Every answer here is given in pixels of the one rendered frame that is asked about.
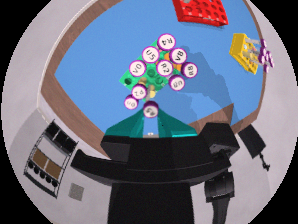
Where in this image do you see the blue bench mat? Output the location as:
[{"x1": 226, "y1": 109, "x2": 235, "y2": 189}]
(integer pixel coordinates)
[{"x1": 55, "y1": 0, "x2": 263, "y2": 133}]

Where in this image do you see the white tube cap with magenta rim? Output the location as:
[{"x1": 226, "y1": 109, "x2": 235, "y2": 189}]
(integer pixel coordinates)
[{"x1": 141, "y1": 46, "x2": 160, "y2": 64}]

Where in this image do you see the green tube rack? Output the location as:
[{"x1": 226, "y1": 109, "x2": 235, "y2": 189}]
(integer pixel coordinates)
[{"x1": 119, "y1": 51, "x2": 169, "y2": 94}]

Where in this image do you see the red rack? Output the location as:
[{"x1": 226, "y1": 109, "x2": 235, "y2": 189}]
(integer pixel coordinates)
[{"x1": 172, "y1": 0, "x2": 229, "y2": 27}]

